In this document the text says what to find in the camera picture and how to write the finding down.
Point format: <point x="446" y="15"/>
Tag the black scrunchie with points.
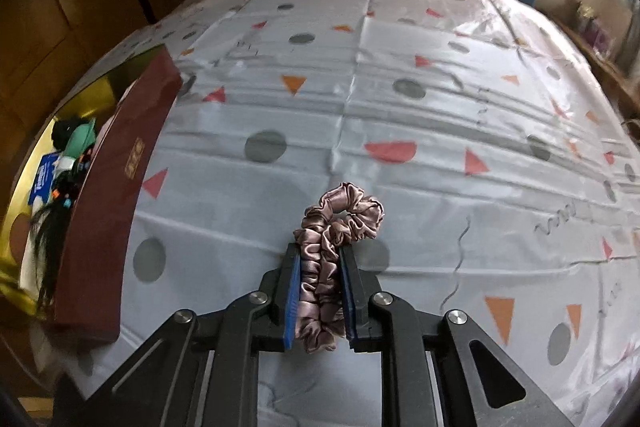
<point x="64" y="132"/>

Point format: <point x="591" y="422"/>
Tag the green silicone travel bottle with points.
<point x="82" y="137"/>

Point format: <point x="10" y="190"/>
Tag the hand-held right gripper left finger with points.
<point x="292" y="302"/>

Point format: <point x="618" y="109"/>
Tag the maroon box with gold lining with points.
<point x="115" y="187"/>

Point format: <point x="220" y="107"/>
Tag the purple small box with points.
<point x="595" y="29"/>

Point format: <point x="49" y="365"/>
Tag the wooden side shelf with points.
<point x="610" y="72"/>

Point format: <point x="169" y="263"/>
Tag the pink satin scrunchie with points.
<point x="325" y="277"/>

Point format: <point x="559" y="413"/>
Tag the wooden wardrobe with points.
<point x="75" y="7"/>

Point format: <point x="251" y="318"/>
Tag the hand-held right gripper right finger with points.
<point x="350" y="307"/>

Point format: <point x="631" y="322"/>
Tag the blue tissue packet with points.
<point x="46" y="177"/>

